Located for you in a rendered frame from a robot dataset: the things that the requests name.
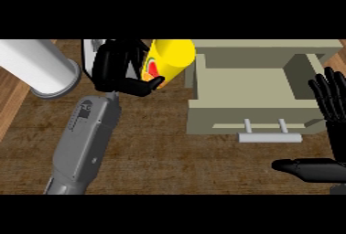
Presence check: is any olive open drawer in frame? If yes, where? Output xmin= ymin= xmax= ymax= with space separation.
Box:
xmin=185 ymin=53 xmax=328 ymax=135

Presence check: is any olive cabinet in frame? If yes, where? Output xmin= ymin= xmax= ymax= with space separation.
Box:
xmin=191 ymin=38 xmax=344 ymax=101

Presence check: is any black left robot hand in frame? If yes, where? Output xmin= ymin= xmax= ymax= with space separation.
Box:
xmin=90 ymin=38 xmax=166 ymax=98

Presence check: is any white cylinder with grey rim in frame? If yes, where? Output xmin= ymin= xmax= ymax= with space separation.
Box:
xmin=0 ymin=38 xmax=84 ymax=101

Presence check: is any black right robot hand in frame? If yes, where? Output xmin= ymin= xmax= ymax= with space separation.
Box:
xmin=271 ymin=66 xmax=346 ymax=185

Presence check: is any pale grey drawer handle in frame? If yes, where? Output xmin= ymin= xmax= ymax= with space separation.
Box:
xmin=237 ymin=118 xmax=305 ymax=144

